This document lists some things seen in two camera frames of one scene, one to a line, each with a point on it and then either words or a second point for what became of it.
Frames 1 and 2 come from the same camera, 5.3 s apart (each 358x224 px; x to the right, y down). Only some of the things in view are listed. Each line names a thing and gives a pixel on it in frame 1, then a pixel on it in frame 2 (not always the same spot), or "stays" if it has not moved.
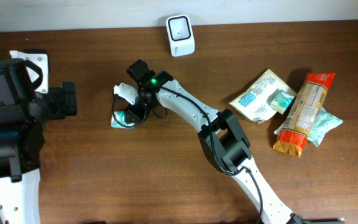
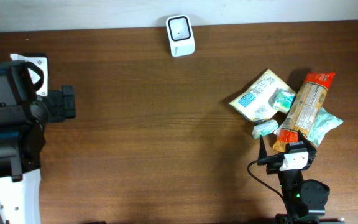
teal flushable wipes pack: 324,121 stays
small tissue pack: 120,117 -> 264,128
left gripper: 65,98 stays
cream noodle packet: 253,102 stays
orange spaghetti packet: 303,113 stays
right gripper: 134,114 -> 273,167
